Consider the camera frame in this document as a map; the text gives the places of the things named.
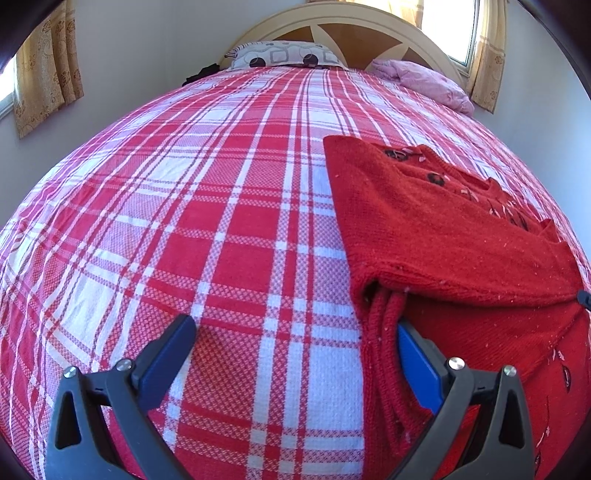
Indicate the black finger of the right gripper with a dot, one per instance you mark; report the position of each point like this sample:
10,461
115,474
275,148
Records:
584,299

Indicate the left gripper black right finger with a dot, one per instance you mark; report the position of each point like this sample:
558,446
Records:
500,444

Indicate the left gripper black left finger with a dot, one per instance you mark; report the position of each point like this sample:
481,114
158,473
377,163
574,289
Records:
79,445

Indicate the red knit sweater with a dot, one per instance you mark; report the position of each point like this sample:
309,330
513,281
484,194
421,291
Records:
470,269

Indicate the pink pillow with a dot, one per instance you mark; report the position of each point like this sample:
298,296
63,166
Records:
425,81

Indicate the red white plaid bedspread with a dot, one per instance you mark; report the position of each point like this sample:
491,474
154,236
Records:
214,201

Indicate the beige window curtain right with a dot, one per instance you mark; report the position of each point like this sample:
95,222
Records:
487,67

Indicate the cream arched headboard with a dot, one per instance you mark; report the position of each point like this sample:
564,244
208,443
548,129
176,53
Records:
356,33

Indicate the beige side window curtain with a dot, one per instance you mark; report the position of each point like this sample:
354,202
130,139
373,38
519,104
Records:
48,77

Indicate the black cloth beside pillow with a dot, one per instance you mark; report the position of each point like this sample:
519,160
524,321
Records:
203,73

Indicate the white patterned pillow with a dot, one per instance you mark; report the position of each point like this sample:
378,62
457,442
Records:
278,53

